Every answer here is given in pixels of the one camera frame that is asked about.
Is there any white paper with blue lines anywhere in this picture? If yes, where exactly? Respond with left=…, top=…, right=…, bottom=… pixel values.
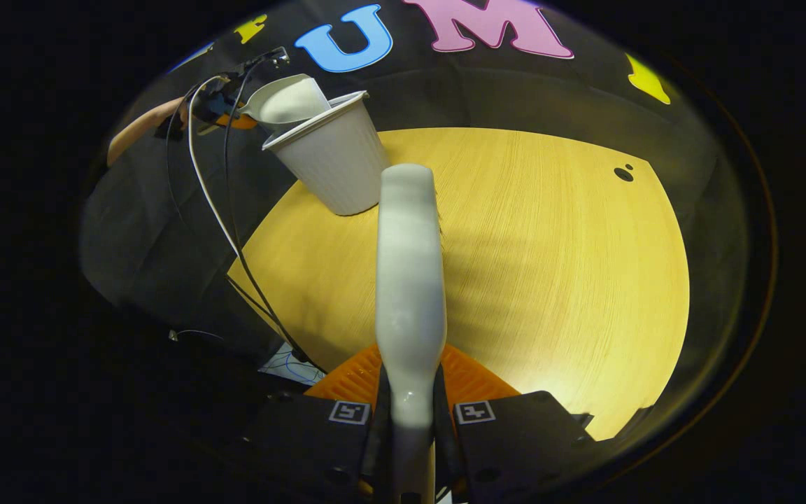
left=258, top=342, right=327, bottom=387

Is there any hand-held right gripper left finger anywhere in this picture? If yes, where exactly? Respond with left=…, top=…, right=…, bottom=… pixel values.
left=244, top=342, right=393, bottom=503

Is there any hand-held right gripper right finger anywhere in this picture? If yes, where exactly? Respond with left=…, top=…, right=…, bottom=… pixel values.
left=433, top=343, right=595, bottom=503

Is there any white cable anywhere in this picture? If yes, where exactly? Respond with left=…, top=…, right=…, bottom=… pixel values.
left=188, top=73, right=243, bottom=256

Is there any small white broom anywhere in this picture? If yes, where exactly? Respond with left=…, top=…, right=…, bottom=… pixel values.
left=375, top=163, right=447, bottom=504

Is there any wooden desktop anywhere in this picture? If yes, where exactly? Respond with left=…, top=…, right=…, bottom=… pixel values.
left=227, top=127, right=691, bottom=442

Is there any black cable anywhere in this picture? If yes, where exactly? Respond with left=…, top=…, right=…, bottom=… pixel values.
left=223, top=48, right=325, bottom=372

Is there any white ribbed garbage bin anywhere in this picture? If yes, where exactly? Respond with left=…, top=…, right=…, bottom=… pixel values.
left=262, top=90, right=391, bottom=216

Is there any white plastic dustpan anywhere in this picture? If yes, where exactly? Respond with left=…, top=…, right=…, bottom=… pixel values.
left=241, top=73, right=334, bottom=134

